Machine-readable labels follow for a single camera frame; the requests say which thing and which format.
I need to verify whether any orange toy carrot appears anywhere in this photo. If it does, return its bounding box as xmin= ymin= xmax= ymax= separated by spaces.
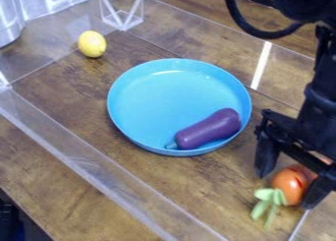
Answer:
xmin=250 ymin=164 xmax=317 ymax=228

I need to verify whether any black cable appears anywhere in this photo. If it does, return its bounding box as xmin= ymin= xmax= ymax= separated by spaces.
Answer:
xmin=221 ymin=0 xmax=305 ymax=40

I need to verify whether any clear acrylic corner bracket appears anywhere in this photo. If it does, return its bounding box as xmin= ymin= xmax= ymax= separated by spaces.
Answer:
xmin=98 ymin=0 xmax=142 ymax=31

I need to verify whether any clear acrylic enclosure wall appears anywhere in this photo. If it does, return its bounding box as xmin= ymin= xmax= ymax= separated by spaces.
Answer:
xmin=0 ymin=0 xmax=336 ymax=241

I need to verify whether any grey white curtain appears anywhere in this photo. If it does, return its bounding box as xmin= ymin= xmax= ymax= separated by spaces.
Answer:
xmin=0 ymin=0 xmax=88 ymax=48

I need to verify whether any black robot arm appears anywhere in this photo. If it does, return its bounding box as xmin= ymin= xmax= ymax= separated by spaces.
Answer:
xmin=254 ymin=0 xmax=336 ymax=209

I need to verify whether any yellow toy lemon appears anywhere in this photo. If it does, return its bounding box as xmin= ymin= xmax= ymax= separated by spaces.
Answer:
xmin=77 ymin=30 xmax=106 ymax=58

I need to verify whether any purple toy eggplant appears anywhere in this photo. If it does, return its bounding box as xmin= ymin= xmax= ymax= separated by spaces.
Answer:
xmin=165 ymin=108 xmax=241 ymax=151

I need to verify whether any blue round tray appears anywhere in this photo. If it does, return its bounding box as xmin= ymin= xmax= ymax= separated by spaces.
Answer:
xmin=106 ymin=58 xmax=252 ymax=156

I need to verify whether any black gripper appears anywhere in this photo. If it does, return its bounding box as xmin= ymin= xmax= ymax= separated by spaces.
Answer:
xmin=254 ymin=85 xmax=336 ymax=210

